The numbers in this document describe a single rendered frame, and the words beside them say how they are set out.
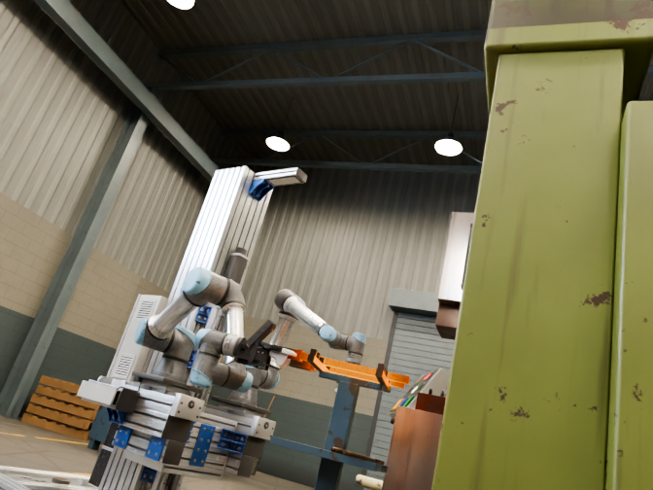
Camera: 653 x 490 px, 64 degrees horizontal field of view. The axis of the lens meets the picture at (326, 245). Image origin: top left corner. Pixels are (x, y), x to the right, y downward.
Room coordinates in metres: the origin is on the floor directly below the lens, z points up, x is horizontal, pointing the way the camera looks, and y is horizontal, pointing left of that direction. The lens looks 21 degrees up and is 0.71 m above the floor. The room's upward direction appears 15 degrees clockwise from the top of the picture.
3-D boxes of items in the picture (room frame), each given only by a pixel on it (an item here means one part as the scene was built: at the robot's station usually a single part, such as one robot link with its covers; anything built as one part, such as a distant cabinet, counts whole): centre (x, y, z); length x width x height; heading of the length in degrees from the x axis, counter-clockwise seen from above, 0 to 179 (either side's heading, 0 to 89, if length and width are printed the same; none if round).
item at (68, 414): (8.73, 3.05, 0.35); 1.26 x 0.88 x 0.70; 66
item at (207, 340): (1.84, 0.30, 0.95); 0.11 x 0.08 x 0.09; 74
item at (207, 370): (1.85, 0.28, 0.86); 0.11 x 0.08 x 0.11; 125
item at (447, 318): (2.04, -0.74, 1.32); 0.42 x 0.20 x 0.10; 66
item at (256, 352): (1.79, 0.14, 0.95); 0.12 x 0.08 x 0.09; 74
